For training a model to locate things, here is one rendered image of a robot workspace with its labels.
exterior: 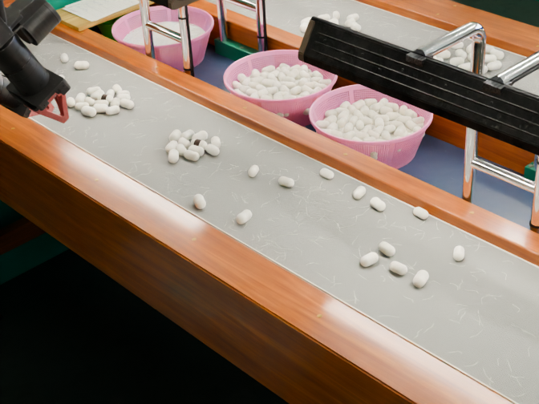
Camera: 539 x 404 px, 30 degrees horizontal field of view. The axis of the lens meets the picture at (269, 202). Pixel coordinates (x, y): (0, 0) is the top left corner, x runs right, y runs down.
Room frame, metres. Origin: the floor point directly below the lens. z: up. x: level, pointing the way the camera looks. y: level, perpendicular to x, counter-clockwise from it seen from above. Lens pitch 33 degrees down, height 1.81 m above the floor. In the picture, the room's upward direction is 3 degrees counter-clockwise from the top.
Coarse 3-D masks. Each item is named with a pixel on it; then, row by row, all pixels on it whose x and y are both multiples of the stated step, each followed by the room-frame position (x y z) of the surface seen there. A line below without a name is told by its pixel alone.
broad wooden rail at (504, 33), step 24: (360, 0) 2.59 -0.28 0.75; (384, 0) 2.54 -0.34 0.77; (408, 0) 2.53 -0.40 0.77; (432, 0) 2.52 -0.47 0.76; (432, 24) 2.40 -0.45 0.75; (456, 24) 2.35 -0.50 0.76; (480, 24) 2.34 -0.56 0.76; (504, 24) 2.34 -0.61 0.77; (528, 24) 2.33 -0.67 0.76; (504, 48) 2.24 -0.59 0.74; (528, 48) 2.19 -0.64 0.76
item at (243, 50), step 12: (228, 0) 2.42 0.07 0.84; (240, 0) 2.39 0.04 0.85; (264, 0) 2.33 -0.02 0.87; (264, 12) 2.33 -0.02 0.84; (264, 24) 2.33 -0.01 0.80; (228, 36) 2.45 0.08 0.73; (264, 36) 2.33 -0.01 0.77; (216, 48) 2.46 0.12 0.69; (228, 48) 2.42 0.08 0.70; (240, 48) 2.39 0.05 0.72; (252, 48) 2.39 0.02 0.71; (264, 48) 2.33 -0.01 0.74; (264, 60) 2.32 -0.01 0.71
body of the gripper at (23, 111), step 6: (6, 78) 1.85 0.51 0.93; (6, 84) 1.83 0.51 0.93; (6, 90) 1.82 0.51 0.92; (0, 96) 1.82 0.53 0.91; (6, 96) 1.82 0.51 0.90; (12, 96) 1.83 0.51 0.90; (0, 102) 1.82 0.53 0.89; (6, 102) 1.83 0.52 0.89; (12, 102) 1.83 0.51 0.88; (18, 102) 1.84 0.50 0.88; (12, 108) 1.85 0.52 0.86; (18, 108) 1.84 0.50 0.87; (24, 108) 1.83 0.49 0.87; (18, 114) 1.83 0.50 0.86; (24, 114) 1.82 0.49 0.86
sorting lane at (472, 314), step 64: (64, 64) 2.31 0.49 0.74; (64, 128) 1.97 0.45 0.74; (128, 128) 1.96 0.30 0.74; (192, 128) 1.94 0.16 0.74; (192, 192) 1.68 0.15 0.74; (256, 192) 1.66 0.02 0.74; (320, 192) 1.65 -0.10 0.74; (320, 256) 1.44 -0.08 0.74; (384, 256) 1.43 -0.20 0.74; (448, 256) 1.42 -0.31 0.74; (512, 256) 1.41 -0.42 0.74; (384, 320) 1.26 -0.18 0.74; (448, 320) 1.25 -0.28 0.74; (512, 320) 1.24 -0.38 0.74; (512, 384) 1.09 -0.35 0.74
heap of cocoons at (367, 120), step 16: (336, 112) 1.98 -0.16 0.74; (352, 112) 1.97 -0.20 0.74; (368, 112) 1.96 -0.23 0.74; (384, 112) 1.96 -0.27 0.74; (400, 112) 1.96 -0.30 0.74; (336, 128) 1.91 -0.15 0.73; (352, 128) 1.90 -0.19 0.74; (368, 128) 1.89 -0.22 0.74; (384, 128) 1.88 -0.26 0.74; (400, 128) 1.88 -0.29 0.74; (416, 128) 1.87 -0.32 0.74
